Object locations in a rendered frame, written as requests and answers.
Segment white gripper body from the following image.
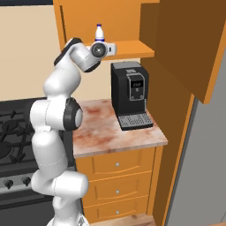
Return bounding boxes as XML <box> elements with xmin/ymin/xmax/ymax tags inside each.
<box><xmin>111</xmin><ymin>42</ymin><xmax>118</xmax><ymax>57</ymax></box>

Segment white blue-capped water bottle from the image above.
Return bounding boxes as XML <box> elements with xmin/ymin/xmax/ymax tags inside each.
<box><xmin>94</xmin><ymin>23</ymin><xmax>106</xmax><ymax>43</ymax></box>

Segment brown cabinet door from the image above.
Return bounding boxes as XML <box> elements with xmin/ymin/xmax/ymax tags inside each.
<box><xmin>139</xmin><ymin>0</ymin><xmax>226</xmax><ymax>105</ymax></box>

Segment brown tall cabinet panel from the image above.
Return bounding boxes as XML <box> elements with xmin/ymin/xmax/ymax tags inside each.
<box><xmin>140</xmin><ymin>56</ymin><xmax>196</xmax><ymax>226</ymax></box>

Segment black coffee machine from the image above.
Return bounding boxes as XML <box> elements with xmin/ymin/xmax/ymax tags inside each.
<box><xmin>110</xmin><ymin>61</ymin><xmax>154</xmax><ymax>132</ymax></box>

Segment dark range hood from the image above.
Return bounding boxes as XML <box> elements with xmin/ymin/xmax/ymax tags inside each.
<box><xmin>0</xmin><ymin>0</ymin><xmax>54</xmax><ymax>6</ymax></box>

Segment orange drawer front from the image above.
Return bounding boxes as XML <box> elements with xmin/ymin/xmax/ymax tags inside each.
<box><xmin>75</xmin><ymin>147</ymin><xmax>156</xmax><ymax>178</ymax></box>
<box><xmin>82</xmin><ymin>195</ymin><xmax>150</xmax><ymax>224</ymax></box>
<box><xmin>82</xmin><ymin>171</ymin><xmax>153</xmax><ymax>205</ymax></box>

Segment black stove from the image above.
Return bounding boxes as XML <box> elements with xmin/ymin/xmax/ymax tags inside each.
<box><xmin>0</xmin><ymin>96</ymin><xmax>85</xmax><ymax>226</ymax></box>

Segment grey fridge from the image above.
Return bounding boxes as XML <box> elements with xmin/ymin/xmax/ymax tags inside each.
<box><xmin>164</xmin><ymin>43</ymin><xmax>226</xmax><ymax>226</ymax></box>

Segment black stove knob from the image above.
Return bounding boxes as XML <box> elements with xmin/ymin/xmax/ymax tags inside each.
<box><xmin>3</xmin><ymin>177</ymin><xmax>15</xmax><ymax>190</ymax></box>
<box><xmin>20</xmin><ymin>176</ymin><xmax>33</xmax><ymax>188</ymax></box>

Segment orange wall cabinet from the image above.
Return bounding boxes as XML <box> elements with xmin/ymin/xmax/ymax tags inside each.
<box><xmin>52</xmin><ymin>0</ymin><xmax>161</xmax><ymax>62</ymax></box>

